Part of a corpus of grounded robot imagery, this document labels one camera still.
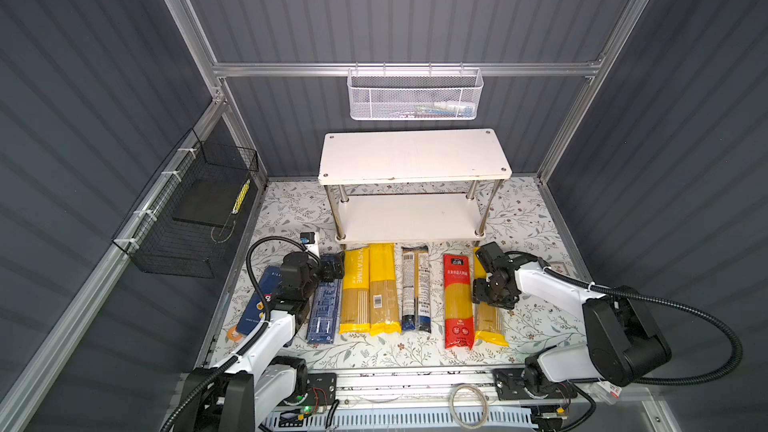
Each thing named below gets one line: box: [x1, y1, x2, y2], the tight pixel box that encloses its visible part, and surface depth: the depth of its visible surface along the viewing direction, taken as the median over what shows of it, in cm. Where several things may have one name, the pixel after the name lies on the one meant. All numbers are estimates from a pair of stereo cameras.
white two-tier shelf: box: [318, 128, 512, 244], surface depth 88 cm
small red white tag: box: [594, 381, 622, 406], surface depth 72 cm
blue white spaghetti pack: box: [401, 245, 432, 334], surface depth 90 cm
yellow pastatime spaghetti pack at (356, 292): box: [339, 247, 372, 335], surface depth 90 cm
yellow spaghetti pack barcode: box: [369, 243, 402, 336], surface depth 90 cm
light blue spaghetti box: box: [306, 253, 342, 345], surface depth 84 cm
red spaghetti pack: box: [443, 254, 475, 350], surface depth 88 cm
